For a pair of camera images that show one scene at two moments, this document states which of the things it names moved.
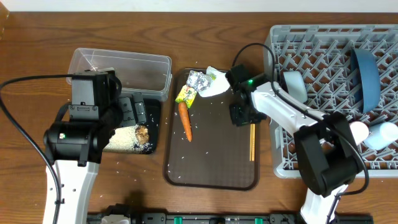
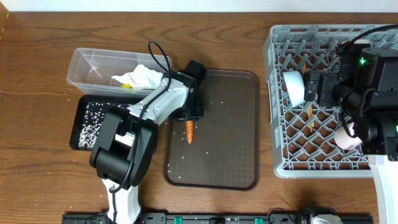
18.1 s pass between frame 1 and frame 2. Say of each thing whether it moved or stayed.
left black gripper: moved
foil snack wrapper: moved
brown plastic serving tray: stayed
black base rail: stayed
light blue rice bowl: stayed
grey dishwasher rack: stayed
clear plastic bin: stayed
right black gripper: moved
